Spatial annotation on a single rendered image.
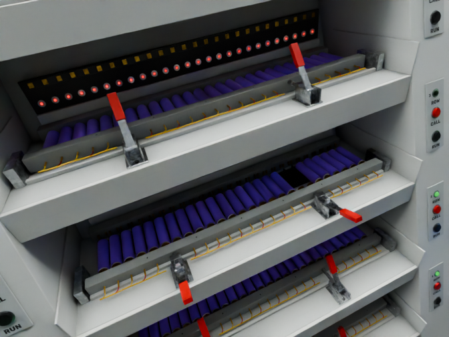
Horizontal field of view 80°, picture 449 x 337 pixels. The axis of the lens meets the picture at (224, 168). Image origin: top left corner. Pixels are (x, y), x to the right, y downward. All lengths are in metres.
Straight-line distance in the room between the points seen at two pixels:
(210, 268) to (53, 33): 0.36
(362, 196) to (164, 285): 0.37
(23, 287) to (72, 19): 0.31
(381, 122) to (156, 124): 0.42
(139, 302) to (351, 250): 0.44
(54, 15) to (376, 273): 0.68
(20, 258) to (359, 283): 0.58
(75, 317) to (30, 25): 0.37
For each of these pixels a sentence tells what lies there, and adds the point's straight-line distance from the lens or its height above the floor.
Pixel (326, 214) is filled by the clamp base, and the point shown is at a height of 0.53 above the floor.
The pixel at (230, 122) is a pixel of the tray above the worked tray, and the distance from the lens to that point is 0.40.
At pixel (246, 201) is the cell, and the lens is 0.50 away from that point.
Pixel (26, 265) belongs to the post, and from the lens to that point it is 0.41.
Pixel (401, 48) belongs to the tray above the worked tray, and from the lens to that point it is 0.55.
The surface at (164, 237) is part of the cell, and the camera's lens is 0.48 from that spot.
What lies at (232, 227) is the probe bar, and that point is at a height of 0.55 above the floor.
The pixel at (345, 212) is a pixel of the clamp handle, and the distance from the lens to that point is 0.46.
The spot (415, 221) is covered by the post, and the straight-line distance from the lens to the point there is 0.65.
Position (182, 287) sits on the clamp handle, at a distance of 0.39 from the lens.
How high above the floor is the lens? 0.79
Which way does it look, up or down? 19 degrees down
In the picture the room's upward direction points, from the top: 16 degrees counter-clockwise
